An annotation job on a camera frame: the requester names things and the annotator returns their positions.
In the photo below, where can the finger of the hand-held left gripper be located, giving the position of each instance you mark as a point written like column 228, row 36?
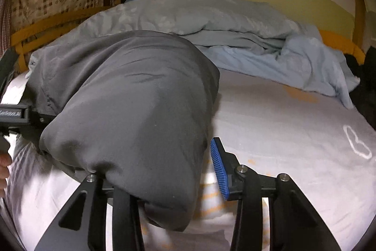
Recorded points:
column 38, row 118

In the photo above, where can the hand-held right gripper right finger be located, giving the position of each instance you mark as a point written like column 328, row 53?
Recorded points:
column 218, row 168

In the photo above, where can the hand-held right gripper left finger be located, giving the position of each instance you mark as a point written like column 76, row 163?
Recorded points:
column 123, row 209

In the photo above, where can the grey jacket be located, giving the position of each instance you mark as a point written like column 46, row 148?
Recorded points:
column 132, row 98

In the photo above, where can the person's left hand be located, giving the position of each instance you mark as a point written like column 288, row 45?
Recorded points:
column 4, row 165

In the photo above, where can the light blue duvet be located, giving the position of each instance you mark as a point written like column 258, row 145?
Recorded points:
column 191, row 15

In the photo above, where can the black puffer jacket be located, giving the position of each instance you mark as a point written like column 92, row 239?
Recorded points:
column 365, row 83

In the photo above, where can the wooden bed frame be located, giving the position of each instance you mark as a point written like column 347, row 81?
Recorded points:
column 38, row 29

